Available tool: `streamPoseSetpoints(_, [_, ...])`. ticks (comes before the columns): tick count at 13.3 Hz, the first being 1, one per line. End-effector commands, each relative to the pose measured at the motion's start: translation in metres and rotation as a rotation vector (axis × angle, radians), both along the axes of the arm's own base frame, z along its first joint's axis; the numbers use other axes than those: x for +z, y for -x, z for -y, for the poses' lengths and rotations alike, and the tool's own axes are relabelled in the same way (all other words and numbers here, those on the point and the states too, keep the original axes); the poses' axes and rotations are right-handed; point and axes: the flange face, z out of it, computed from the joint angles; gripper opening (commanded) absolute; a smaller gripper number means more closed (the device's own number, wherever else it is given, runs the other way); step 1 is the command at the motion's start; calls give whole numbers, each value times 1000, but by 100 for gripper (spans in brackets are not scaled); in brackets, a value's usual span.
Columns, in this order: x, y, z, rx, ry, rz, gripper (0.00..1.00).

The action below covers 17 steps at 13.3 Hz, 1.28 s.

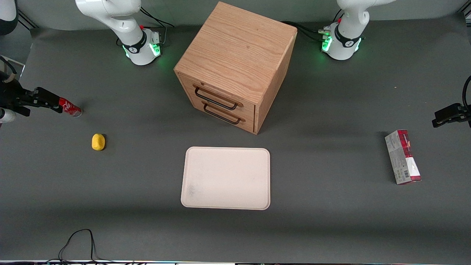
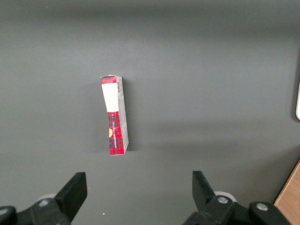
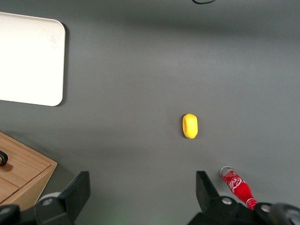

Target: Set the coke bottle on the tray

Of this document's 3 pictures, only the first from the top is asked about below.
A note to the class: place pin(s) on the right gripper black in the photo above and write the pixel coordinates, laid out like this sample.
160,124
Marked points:
10,94

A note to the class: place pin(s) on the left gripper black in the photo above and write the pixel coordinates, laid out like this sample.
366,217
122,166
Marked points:
453,112

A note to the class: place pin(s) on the red soda can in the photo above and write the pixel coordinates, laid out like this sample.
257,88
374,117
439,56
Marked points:
72,109

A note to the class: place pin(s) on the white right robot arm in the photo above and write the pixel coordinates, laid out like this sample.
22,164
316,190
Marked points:
121,22

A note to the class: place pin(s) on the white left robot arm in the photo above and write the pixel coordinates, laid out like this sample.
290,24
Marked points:
346,44

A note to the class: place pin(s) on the beige rectangular plastic tray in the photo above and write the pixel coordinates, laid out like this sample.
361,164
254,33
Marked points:
226,178

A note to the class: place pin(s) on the red and grey carton box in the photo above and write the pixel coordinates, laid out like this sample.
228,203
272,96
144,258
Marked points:
403,158

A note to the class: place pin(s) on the yellow lemon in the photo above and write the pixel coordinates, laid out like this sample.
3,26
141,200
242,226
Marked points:
98,142

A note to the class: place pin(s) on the wooden two-drawer cabinet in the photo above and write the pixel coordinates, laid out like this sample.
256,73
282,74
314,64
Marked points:
239,48

